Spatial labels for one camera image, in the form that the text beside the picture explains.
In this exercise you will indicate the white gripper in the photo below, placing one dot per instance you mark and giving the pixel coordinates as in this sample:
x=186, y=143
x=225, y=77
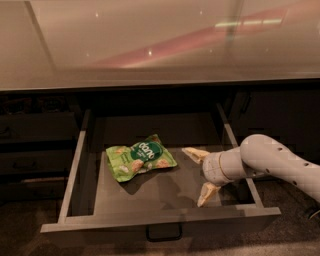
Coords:
x=211, y=169

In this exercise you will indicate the grey drawer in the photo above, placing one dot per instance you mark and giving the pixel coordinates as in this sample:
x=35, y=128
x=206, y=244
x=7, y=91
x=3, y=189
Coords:
x=38, y=127
x=33, y=189
x=35, y=161
x=160, y=205

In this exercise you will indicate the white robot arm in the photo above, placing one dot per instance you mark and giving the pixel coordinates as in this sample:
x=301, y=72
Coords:
x=257, y=154

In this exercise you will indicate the items in left drawer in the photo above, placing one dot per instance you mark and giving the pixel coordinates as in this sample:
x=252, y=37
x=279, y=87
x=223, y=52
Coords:
x=34, y=104

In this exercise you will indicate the green snack bag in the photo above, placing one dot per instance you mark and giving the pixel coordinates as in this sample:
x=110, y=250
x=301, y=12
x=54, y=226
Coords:
x=126, y=162

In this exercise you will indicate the grey cabinet door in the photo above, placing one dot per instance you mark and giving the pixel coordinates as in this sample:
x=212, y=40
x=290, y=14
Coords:
x=291, y=117

